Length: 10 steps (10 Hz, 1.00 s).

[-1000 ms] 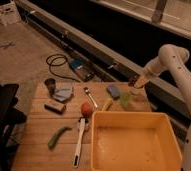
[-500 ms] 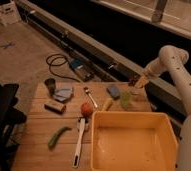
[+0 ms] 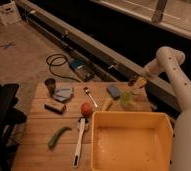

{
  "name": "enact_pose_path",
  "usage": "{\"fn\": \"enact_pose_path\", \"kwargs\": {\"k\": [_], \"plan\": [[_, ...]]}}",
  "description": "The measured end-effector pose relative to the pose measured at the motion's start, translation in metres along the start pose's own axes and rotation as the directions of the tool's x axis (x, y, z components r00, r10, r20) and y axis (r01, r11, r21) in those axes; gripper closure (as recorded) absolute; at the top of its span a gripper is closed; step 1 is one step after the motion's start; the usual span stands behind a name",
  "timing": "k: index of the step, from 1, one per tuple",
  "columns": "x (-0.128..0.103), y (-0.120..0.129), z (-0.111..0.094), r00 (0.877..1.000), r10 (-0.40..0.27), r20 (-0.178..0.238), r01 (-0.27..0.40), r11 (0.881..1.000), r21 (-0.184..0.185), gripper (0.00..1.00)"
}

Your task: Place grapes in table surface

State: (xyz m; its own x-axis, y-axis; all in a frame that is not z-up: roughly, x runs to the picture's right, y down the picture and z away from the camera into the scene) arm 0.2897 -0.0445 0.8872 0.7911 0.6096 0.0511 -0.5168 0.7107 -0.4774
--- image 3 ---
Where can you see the dark red grapes bunch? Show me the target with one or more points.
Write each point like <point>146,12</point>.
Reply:
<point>132,81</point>

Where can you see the white handled spatula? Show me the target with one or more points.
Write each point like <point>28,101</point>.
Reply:
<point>82,126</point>

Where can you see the long metal rail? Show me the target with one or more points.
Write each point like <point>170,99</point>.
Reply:
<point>78,42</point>

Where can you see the blue power tool box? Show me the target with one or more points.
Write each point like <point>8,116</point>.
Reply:
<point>81,70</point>

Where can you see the blue sponge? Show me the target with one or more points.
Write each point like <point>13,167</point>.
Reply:
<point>113,91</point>

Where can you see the blue folded cloth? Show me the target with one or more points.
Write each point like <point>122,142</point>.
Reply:
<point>63,94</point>

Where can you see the yellow plastic tub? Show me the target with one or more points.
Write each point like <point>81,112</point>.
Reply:
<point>131,141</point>

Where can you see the yellow banana piece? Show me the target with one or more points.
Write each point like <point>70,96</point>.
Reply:
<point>107,104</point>

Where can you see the green chili pepper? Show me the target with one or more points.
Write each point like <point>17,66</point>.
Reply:
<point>52,142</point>

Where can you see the white cardboard box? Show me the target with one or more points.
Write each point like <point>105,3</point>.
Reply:
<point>9,13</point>

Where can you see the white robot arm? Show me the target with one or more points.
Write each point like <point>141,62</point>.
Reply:
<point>169,60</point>

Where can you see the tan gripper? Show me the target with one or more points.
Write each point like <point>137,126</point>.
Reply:
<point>140,82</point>

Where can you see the red tomato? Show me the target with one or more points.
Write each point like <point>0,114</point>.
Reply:
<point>86,109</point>

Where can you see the grey metal cup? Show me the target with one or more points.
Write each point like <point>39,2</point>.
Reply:
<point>51,85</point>

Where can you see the green plastic cup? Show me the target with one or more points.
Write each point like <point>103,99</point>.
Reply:
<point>125,98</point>

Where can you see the metal spoon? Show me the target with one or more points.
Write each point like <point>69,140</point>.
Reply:
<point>87,91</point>

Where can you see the brown wooden block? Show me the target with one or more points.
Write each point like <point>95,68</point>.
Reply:
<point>56,108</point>

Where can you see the black chair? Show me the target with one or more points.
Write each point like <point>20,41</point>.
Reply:
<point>9,117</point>

